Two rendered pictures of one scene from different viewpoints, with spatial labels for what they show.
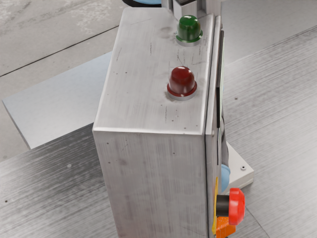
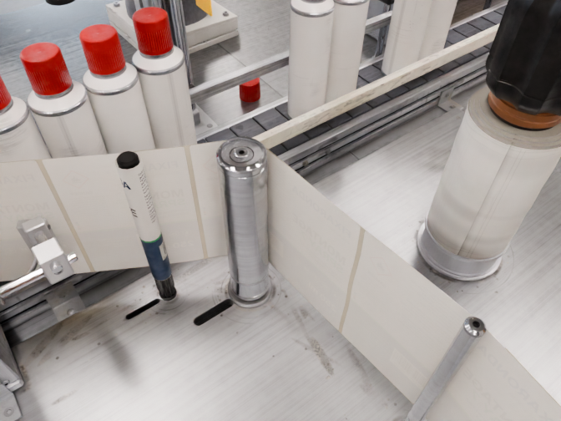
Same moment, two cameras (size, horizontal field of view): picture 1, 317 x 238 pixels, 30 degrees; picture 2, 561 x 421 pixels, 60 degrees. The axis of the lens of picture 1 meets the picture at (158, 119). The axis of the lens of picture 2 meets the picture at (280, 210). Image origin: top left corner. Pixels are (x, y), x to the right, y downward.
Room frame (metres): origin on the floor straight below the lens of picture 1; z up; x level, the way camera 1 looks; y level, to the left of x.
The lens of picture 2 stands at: (-0.13, -0.05, 1.31)
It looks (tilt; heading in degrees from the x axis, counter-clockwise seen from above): 49 degrees down; 346
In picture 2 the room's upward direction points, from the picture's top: 1 degrees clockwise
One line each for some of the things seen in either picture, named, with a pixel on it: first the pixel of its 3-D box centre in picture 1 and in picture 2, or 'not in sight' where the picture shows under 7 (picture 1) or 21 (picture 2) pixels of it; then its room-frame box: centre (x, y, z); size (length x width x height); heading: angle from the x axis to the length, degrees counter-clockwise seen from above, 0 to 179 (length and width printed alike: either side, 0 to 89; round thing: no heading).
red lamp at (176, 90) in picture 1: (181, 80); not in sight; (0.36, -0.02, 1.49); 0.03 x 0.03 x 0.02
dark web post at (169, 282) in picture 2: not in sight; (151, 236); (0.15, -0.01, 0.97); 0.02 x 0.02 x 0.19
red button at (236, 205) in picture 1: (230, 206); not in sight; (0.34, -0.06, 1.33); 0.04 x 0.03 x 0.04; 168
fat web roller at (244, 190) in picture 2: not in sight; (246, 231); (0.14, -0.09, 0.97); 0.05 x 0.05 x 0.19
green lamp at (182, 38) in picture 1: (188, 28); not in sight; (0.43, -0.04, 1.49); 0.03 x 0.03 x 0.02
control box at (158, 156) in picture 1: (169, 131); not in sight; (0.40, -0.01, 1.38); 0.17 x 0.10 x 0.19; 168
